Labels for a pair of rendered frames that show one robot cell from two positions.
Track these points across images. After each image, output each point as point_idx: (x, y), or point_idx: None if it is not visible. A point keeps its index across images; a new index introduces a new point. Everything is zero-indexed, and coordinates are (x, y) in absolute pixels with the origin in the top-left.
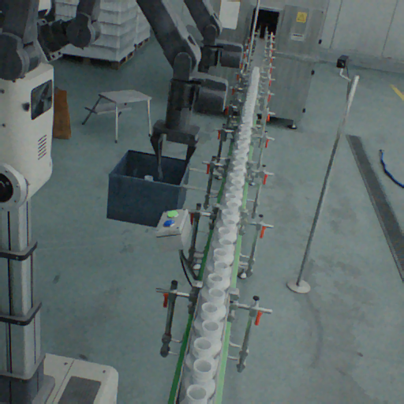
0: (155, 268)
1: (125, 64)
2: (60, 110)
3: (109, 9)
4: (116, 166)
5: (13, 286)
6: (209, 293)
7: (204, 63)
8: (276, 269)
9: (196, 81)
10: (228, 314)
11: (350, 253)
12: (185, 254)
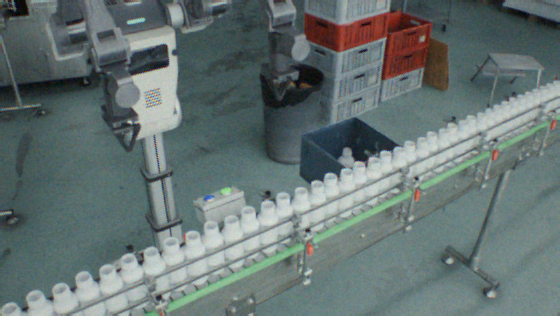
0: (406, 243)
1: None
2: (440, 62)
3: None
4: (319, 129)
5: (149, 199)
6: (101, 267)
7: (269, 48)
8: (539, 306)
9: None
10: (150, 298)
11: None
12: (449, 243)
